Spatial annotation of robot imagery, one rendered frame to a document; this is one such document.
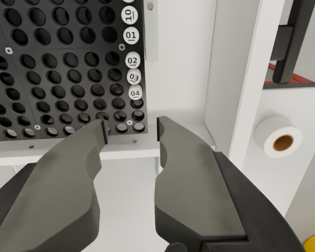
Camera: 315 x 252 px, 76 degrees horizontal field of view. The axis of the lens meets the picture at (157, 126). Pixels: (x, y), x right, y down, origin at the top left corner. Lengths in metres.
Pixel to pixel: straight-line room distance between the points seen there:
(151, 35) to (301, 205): 2.16
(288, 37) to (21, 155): 0.29
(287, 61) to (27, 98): 0.24
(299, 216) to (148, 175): 2.07
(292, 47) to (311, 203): 2.15
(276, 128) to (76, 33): 0.34
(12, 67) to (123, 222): 0.45
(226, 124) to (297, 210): 2.12
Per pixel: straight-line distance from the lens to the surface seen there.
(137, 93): 0.18
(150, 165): 0.43
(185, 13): 0.25
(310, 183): 2.10
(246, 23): 0.19
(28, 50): 0.21
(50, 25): 0.20
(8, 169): 0.43
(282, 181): 0.58
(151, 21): 0.24
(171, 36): 0.25
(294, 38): 0.21
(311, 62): 1.45
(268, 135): 0.41
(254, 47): 0.18
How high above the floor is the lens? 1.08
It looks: 59 degrees down
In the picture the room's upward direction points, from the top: 172 degrees clockwise
